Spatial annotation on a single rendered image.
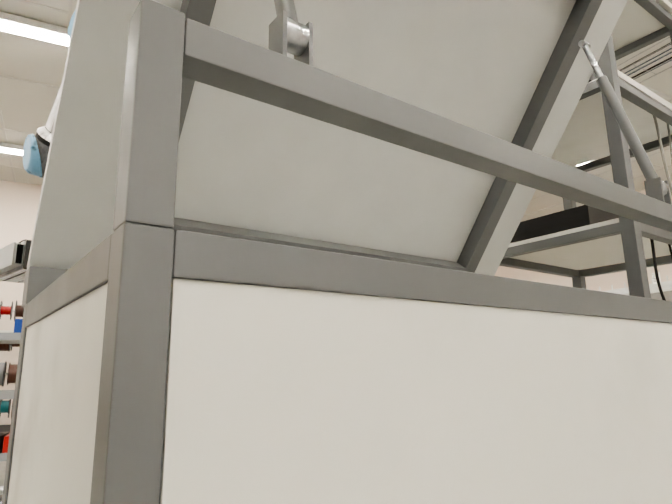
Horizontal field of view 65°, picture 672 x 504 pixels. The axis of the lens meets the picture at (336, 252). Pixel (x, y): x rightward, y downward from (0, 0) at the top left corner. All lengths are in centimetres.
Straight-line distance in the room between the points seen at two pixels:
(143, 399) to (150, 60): 27
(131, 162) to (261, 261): 13
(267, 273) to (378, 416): 18
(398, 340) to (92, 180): 62
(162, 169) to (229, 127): 56
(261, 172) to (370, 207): 29
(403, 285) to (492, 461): 23
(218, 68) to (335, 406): 33
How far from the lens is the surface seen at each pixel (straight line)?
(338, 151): 112
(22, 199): 849
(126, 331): 42
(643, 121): 197
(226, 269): 46
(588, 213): 161
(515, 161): 79
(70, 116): 95
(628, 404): 95
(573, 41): 144
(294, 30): 60
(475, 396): 65
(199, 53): 52
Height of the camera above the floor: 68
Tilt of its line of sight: 13 degrees up
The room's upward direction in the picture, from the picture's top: 1 degrees counter-clockwise
